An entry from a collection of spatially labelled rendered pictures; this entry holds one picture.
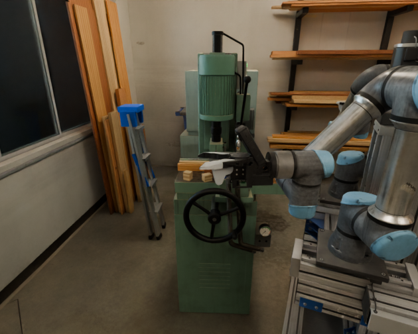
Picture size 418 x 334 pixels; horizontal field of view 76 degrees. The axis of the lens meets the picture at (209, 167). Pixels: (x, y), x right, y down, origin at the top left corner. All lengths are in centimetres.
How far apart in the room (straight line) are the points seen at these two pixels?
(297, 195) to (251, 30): 310
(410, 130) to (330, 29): 308
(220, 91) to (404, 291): 106
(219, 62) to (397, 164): 84
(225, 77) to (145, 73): 267
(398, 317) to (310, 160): 61
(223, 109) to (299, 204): 73
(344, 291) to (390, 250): 33
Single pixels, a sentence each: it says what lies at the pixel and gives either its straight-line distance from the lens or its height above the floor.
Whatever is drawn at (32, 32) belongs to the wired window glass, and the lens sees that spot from 257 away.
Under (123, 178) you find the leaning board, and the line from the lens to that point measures 285.
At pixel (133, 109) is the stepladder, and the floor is 114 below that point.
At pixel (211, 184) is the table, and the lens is 138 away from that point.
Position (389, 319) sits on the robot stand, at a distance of 111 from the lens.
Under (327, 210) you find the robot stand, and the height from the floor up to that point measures 74.
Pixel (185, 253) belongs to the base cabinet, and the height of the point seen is 46.
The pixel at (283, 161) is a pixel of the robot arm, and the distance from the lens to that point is 71.
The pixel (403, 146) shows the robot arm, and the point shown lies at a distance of 85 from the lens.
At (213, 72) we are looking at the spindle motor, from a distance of 133.
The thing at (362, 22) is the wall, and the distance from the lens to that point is 395.
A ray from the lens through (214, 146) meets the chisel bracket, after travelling 142.
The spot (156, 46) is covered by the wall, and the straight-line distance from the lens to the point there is 388.
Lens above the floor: 147
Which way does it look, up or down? 21 degrees down
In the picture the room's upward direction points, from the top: straight up
